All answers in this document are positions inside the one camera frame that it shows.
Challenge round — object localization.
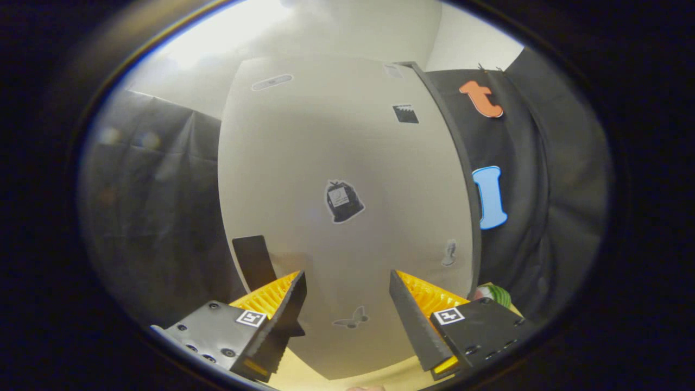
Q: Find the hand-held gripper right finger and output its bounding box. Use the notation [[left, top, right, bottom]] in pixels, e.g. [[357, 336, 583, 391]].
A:
[[389, 269, 539, 382]]

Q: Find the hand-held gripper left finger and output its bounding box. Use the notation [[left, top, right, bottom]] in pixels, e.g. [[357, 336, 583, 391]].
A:
[[151, 270, 308, 383]]

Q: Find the black door handle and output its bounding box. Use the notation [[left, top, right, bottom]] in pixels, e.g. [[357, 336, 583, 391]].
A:
[[232, 235, 279, 293]]

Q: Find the grey shoe cabinet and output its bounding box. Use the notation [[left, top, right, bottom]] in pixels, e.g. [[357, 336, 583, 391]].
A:
[[399, 61, 484, 294]]

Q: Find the white shoe cabinet door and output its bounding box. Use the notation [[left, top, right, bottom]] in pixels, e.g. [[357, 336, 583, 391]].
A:
[[217, 54, 476, 381]]

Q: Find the green striped object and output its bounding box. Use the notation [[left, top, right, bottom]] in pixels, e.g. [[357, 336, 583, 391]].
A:
[[471, 282, 513, 310]]

